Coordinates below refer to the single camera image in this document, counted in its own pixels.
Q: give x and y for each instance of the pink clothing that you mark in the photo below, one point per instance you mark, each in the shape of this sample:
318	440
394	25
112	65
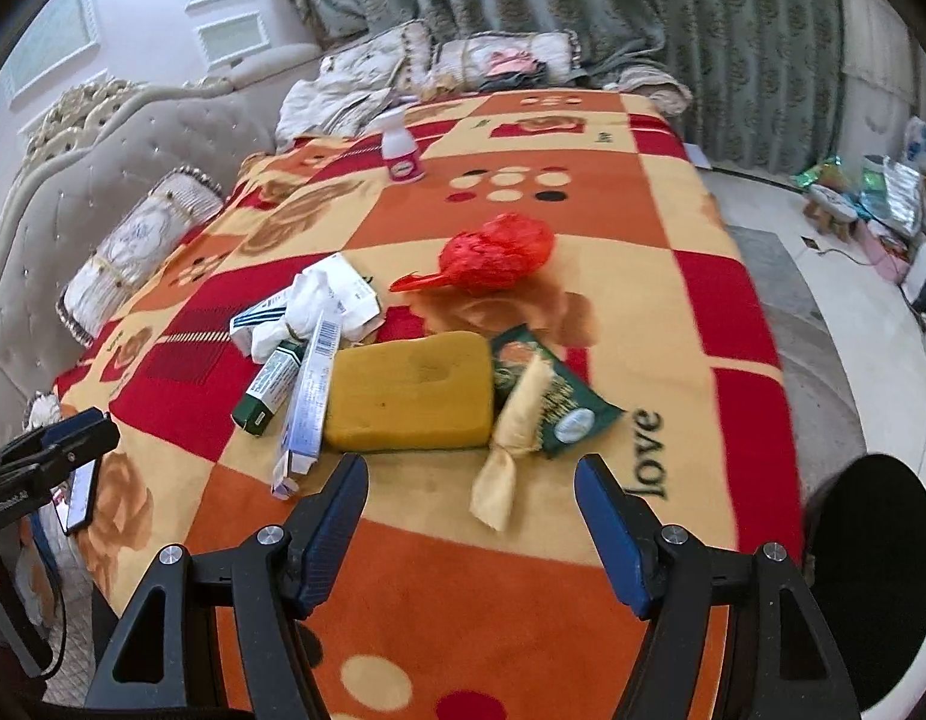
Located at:
511	61

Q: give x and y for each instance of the red plastic bag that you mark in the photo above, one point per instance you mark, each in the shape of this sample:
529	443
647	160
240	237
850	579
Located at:
500	251

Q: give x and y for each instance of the beaded bolster pillow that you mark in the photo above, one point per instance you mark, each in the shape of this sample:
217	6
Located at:
140	240

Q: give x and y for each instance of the green snack packet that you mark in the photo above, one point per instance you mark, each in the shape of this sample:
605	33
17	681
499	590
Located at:
575	412

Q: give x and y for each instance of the smartphone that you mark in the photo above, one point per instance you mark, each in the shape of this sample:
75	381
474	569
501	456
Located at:
81	495

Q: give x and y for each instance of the green box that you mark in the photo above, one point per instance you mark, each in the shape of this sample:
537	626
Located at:
271	386

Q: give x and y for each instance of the small round stool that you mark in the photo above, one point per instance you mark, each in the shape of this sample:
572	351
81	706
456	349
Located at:
834	210

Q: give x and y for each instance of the red orange printed blanket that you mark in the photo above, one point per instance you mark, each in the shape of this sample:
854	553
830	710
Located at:
448	232

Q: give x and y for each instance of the cream floral pillow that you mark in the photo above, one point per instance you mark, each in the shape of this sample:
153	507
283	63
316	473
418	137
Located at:
463	64
373	60

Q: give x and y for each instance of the silver foil bag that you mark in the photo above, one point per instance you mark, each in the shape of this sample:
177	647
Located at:
901	191

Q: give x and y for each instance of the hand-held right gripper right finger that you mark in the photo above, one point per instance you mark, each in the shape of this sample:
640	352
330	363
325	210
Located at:
609	532

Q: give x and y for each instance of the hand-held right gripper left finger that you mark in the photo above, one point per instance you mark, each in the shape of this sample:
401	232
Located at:
335	532

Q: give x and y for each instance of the grey tufted headboard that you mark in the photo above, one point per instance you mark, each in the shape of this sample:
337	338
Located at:
95	157

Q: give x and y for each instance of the yellow snack wrapper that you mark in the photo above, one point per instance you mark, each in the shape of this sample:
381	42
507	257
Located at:
519	420

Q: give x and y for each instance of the folded cream quilt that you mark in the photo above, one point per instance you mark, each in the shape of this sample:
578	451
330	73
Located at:
320	109

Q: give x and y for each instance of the green packets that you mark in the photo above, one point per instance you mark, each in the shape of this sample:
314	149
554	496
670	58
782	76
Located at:
819	174

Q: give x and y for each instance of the long white blue box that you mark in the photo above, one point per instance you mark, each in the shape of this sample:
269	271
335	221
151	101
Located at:
307	405

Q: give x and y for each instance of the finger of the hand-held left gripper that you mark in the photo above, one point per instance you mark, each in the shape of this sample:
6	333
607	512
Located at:
76	426

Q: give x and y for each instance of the white blue plastic bag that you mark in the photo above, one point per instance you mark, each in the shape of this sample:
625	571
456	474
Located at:
920	141

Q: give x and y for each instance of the white bottle pink label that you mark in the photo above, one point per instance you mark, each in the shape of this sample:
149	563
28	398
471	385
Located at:
403	150

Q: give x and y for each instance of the black trash bin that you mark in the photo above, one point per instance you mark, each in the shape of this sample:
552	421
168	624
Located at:
875	577

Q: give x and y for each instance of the white box blue stripes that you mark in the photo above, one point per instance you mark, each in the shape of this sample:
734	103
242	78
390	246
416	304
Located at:
253	321

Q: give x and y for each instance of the yellow sponge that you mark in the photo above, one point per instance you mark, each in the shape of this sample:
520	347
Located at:
410	390

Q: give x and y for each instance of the white medicine box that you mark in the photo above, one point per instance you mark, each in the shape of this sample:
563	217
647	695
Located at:
350	285

